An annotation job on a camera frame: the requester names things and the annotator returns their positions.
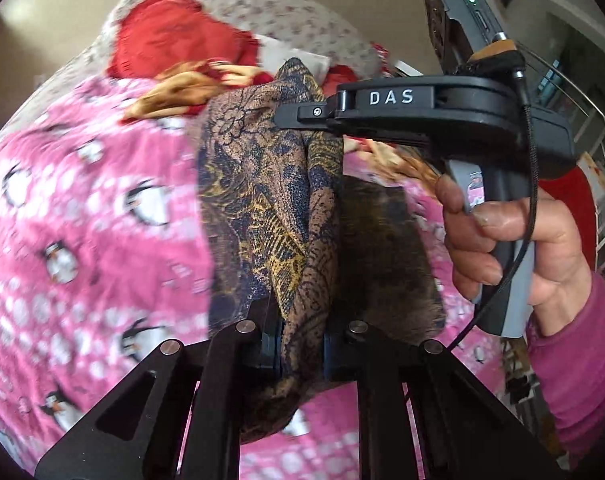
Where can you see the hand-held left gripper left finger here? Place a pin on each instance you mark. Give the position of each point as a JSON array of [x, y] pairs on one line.
[[272, 355]]

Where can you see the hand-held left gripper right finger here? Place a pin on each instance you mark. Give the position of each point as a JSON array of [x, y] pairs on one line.
[[333, 355]]

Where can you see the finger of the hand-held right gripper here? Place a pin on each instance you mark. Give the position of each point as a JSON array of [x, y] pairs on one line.
[[312, 112]]

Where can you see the brown patterned garment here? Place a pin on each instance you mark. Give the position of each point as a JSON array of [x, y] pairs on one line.
[[262, 185]]

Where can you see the person's right forearm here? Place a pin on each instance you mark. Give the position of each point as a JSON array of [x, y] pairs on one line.
[[582, 370]]

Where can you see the person's right hand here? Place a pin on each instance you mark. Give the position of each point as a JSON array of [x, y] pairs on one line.
[[552, 250]]

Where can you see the red pillow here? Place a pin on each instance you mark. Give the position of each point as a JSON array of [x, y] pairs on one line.
[[340, 76]]

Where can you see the white pillow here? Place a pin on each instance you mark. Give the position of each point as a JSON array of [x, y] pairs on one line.
[[287, 57]]

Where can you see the floral white mattress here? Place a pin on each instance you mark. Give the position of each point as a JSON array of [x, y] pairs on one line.
[[262, 15]]

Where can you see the golden red satin cloth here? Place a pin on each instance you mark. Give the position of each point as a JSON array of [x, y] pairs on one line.
[[182, 90]]

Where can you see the pink penguin blanket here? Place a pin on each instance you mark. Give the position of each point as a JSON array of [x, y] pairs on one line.
[[92, 240]]

